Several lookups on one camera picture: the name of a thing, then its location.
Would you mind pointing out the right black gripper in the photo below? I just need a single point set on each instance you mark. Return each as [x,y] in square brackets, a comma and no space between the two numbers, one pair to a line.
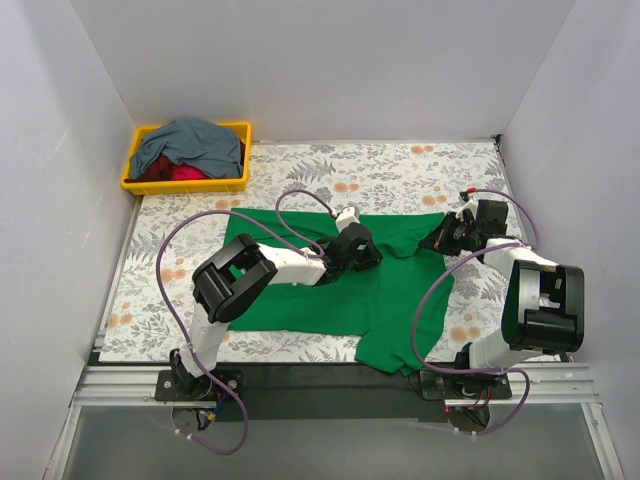
[441,237]

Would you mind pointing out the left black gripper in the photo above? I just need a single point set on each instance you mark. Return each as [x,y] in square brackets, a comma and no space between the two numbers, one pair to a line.
[368,255]

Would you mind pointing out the green t-shirt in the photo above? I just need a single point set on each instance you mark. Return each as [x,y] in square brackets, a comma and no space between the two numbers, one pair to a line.
[375,307]

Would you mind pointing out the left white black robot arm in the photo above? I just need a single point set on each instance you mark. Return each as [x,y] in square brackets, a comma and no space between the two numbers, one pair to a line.
[227,284]

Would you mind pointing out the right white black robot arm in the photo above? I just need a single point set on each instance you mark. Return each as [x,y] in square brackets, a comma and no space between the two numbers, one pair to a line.
[543,311]

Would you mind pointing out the floral patterned table mat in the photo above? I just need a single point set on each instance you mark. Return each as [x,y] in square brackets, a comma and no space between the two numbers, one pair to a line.
[171,234]

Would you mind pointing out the yellow plastic bin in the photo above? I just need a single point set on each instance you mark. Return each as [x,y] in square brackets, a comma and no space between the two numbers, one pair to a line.
[243,129]

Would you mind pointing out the grey-blue t-shirt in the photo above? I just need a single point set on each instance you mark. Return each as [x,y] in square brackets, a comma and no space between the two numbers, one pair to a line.
[194,126]

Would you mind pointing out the magenta t-shirt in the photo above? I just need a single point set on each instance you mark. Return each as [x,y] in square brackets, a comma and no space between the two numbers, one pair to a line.
[185,172]

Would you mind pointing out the dark red t-shirt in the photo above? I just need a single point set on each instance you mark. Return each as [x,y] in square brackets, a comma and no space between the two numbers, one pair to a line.
[155,170]

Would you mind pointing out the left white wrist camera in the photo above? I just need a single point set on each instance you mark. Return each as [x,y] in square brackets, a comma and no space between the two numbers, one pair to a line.
[345,217]

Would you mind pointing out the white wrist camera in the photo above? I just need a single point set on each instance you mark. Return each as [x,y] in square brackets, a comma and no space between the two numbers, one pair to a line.
[469,201]
[345,217]

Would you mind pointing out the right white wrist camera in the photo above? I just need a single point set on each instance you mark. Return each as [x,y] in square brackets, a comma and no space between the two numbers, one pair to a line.
[469,201]

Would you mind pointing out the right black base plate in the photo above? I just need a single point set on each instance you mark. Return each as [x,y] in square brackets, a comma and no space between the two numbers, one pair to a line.
[436,386]

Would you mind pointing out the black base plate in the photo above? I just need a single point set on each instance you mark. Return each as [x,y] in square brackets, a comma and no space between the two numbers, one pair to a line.
[170,388]
[436,386]

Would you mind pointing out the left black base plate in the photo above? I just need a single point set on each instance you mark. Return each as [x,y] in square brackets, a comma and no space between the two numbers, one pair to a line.
[170,388]

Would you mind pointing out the aluminium frame rail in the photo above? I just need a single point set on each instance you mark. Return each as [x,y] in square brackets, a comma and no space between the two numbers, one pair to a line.
[337,421]

